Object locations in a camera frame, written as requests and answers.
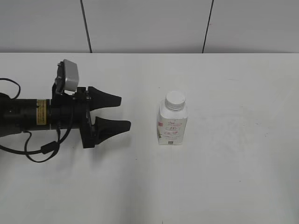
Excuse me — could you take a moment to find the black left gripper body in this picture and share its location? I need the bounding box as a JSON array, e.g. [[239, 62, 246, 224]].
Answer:
[[48, 84, 95, 148]]

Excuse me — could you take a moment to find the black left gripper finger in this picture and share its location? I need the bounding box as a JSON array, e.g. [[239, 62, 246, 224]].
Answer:
[[94, 117, 131, 145], [88, 86, 121, 111]]

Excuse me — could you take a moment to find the white square drink bottle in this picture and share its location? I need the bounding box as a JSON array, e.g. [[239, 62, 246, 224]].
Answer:
[[157, 100, 188, 145]]

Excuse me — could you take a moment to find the white screw cap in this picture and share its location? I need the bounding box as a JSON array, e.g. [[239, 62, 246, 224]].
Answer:
[[165, 91, 185, 111]]

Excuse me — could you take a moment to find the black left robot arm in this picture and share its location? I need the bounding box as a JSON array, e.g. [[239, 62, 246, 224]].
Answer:
[[0, 85, 131, 148]]

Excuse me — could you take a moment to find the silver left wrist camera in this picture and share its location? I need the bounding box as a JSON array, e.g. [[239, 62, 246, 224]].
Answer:
[[55, 59, 79, 94]]

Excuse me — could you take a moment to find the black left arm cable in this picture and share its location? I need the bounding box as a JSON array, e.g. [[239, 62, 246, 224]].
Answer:
[[0, 78, 73, 163]]

